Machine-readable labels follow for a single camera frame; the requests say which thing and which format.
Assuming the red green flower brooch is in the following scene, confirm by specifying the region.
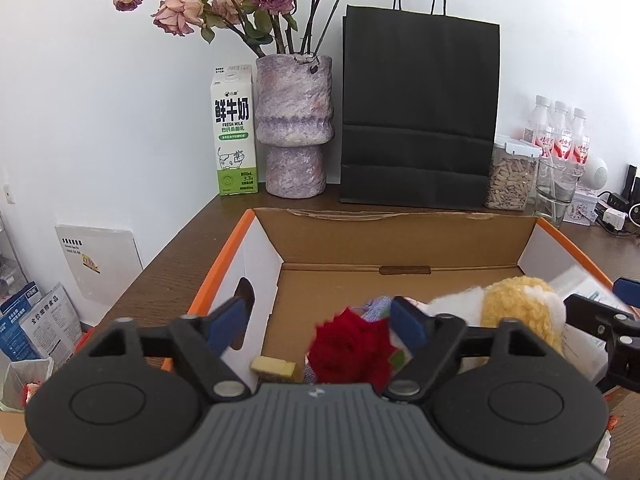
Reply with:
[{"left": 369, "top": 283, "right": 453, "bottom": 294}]
[{"left": 306, "top": 309, "right": 398, "bottom": 392}]

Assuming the white yellow plush toy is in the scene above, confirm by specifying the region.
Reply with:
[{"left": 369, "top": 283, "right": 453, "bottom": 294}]
[{"left": 416, "top": 276, "right": 566, "bottom": 356}]

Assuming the white power adapter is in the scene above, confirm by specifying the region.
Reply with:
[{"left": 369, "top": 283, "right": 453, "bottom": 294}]
[{"left": 602, "top": 207, "right": 627, "bottom": 231}]

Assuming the red orange cardboard box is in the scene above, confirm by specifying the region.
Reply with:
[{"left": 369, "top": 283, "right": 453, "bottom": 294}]
[{"left": 160, "top": 206, "right": 640, "bottom": 476}]

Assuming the white tin box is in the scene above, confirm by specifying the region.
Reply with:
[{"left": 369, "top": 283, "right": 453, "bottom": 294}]
[{"left": 564, "top": 184, "right": 599, "bottom": 226}]

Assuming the black power strip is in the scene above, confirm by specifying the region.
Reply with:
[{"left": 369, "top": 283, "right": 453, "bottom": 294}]
[{"left": 597, "top": 165, "right": 639, "bottom": 236}]

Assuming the white board with sticker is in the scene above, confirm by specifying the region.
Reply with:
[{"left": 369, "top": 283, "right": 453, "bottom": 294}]
[{"left": 55, "top": 224, "right": 143, "bottom": 307}]

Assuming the white round speaker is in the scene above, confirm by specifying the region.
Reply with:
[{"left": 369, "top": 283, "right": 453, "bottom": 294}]
[{"left": 580, "top": 155, "right": 608, "bottom": 191}]

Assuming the empty clear glass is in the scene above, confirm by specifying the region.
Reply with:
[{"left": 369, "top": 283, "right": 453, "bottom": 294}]
[{"left": 535, "top": 156, "right": 584, "bottom": 228}]

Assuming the blue white paper stack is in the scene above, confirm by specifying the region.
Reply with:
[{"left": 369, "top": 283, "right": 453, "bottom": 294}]
[{"left": 1, "top": 282, "right": 82, "bottom": 367}]

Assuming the clear jar of seeds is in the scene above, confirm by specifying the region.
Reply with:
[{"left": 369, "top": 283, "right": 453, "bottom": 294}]
[{"left": 485, "top": 136, "right": 542, "bottom": 211}]

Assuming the right water bottle red label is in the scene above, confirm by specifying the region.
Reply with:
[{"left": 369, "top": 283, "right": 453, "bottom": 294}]
[{"left": 570, "top": 107, "right": 591, "bottom": 166}]

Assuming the purple textured vase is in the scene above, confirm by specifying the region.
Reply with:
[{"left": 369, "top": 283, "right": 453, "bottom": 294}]
[{"left": 255, "top": 54, "right": 334, "bottom": 200}]

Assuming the black paper shopping bag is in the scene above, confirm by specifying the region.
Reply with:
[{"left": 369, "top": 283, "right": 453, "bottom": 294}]
[{"left": 340, "top": 0, "right": 500, "bottom": 209}]

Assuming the green white milk carton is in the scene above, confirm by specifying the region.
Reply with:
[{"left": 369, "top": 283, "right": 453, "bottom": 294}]
[{"left": 210, "top": 65, "right": 258, "bottom": 196}]

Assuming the dried pink rose bouquet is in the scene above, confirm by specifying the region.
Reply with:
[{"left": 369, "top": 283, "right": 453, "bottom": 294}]
[{"left": 113, "top": 0, "right": 341, "bottom": 58}]

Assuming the purple burlap drawstring pouch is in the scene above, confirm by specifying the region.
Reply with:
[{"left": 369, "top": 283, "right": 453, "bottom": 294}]
[{"left": 360, "top": 296, "right": 393, "bottom": 323}]

